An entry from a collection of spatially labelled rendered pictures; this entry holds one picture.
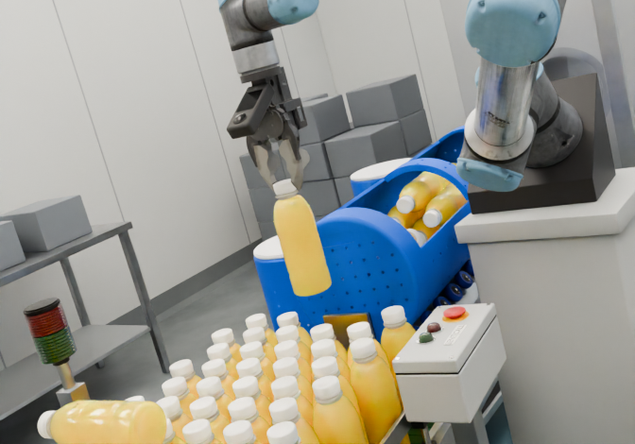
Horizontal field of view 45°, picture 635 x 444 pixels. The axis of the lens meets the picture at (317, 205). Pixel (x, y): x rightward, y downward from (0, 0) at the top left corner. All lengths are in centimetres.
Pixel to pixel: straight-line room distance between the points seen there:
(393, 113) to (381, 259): 394
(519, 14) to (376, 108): 448
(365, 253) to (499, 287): 29
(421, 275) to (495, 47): 59
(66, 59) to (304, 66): 259
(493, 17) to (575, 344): 78
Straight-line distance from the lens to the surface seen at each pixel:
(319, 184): 539
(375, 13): 725
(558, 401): 167
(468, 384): 115
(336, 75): 757
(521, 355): 165
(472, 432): 126
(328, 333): 132
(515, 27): 102
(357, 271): 153
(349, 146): 515
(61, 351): 142
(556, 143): 155
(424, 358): 113
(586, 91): 166
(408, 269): 148
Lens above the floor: 156
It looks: 11 degrees down
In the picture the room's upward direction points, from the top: 15 degrees counter-clockwise
